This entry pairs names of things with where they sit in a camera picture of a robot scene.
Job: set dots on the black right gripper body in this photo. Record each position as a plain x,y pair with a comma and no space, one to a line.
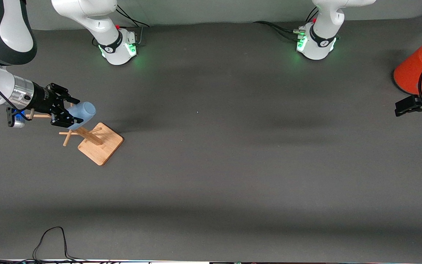
43,100

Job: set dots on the light blue cup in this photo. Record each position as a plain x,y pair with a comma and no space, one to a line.
84,112

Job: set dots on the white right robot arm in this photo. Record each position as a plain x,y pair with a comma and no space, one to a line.
6,29

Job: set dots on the orange drink can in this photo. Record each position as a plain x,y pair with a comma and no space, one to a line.
412,73

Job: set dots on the wooden mug tree stand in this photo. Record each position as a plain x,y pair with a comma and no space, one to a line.
99,145

